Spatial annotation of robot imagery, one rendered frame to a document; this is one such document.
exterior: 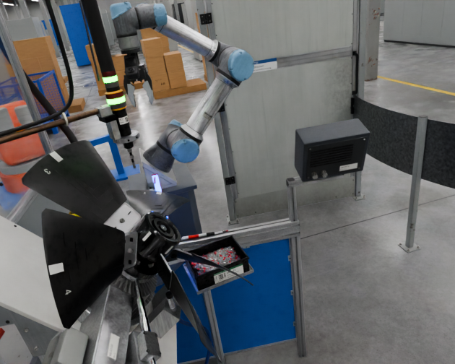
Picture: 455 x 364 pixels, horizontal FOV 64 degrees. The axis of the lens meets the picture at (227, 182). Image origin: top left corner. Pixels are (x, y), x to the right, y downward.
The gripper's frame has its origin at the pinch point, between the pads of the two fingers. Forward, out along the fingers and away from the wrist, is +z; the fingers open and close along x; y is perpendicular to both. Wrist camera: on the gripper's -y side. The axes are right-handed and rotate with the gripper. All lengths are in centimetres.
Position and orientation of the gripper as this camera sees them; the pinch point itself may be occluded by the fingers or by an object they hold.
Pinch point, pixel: (142, 102)
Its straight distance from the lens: 148.9
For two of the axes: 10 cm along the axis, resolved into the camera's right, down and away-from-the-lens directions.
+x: -9.8, 1.8, -0.6
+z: 1.3, 8.9, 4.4
